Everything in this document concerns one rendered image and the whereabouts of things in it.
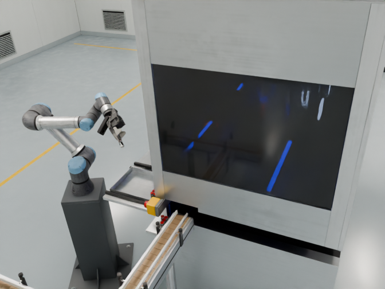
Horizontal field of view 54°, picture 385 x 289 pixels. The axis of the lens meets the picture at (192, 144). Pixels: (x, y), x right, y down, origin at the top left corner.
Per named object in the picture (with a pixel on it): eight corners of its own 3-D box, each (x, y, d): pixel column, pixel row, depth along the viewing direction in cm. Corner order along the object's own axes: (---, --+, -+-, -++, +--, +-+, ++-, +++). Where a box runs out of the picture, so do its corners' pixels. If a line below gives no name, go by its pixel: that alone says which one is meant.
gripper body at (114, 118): (119, 121, 224) (112, 106, 229) (107, 129, 225) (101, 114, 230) (126, 125, 230) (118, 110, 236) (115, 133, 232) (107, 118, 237)
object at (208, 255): (349, 175, 388) (366, 96, 342) (315, 366, 230) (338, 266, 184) (254, 156, 425) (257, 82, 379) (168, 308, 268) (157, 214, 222)
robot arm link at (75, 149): (82, 174, 261) (19, 117, 242) (89, 161, 273) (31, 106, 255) (93, 166, 256) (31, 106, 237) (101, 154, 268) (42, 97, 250)
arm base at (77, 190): (69, 196, 253) (66, 185, 248) (74, 183, 266) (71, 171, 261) (92, 195, 254) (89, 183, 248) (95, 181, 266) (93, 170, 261)
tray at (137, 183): (176, 181, 247) (176, 177, 246) (157, 206, 228) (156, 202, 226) (132, 170, 260) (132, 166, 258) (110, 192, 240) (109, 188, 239)
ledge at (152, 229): (179, 223, 217) (178, 221, 216) (168, 239, 207) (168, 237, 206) (157, 217, 222) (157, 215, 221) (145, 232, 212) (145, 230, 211)
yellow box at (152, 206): (164, 209, 213) (163, 199, 210) (158, 217, 208) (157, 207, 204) (153, 206, 216) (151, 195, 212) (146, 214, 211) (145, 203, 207)
